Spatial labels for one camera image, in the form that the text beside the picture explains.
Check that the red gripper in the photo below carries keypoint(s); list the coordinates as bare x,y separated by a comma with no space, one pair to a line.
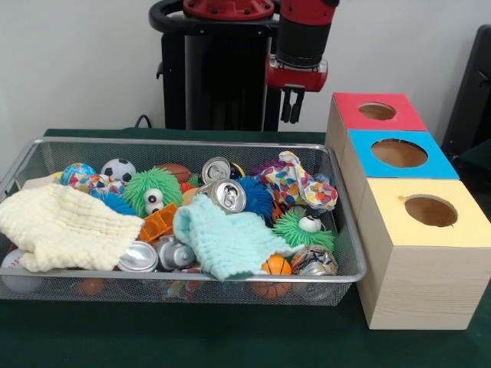
297,79

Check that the clear plastic packet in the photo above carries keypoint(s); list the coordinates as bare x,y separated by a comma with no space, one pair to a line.
324,178

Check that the black and silver drink can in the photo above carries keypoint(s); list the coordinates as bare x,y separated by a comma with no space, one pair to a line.
216,170

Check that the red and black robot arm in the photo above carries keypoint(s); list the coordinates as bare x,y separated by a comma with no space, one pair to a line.
303,34

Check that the wooden box with three holes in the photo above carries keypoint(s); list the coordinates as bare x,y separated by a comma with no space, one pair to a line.
422,276

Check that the small green puffer toy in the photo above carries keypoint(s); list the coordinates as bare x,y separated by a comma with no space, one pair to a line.
291,232

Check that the mint green knitted cloth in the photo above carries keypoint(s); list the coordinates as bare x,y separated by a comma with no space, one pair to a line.
222,237

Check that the large green puffer toy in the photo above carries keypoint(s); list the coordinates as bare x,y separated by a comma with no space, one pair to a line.
153,184

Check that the small orange basketball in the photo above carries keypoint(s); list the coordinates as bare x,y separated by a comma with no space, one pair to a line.
276,265

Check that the orange plastic toy crate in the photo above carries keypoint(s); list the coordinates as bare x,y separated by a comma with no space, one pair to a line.
157,224

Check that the black upright panel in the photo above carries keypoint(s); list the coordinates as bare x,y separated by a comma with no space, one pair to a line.
472,96

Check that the black and white soccer ball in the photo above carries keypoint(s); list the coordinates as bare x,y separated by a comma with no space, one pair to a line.
119,168

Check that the dark green side cloth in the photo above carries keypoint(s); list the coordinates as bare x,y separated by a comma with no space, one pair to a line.
479,151

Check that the globe print ball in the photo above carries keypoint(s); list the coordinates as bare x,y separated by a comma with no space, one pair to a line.
76,172

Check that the dark green table cloth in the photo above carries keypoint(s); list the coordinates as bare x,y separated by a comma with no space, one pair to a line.
192,337

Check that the cream knitted cloth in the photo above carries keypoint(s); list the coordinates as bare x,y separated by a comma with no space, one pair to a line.
65,226

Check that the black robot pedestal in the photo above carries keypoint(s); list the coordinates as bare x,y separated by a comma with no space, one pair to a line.
215,76

